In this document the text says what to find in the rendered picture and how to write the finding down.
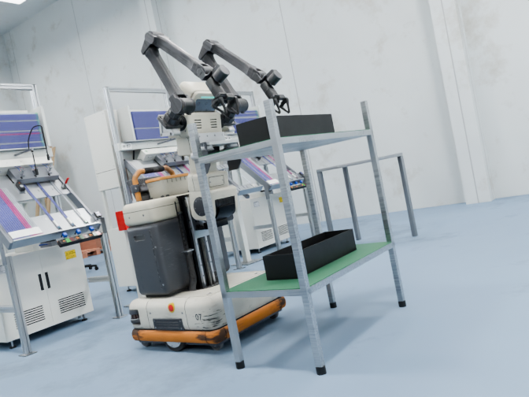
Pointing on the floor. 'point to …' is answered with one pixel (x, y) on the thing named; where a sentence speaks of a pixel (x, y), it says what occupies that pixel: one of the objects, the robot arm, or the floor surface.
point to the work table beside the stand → (353, 196)
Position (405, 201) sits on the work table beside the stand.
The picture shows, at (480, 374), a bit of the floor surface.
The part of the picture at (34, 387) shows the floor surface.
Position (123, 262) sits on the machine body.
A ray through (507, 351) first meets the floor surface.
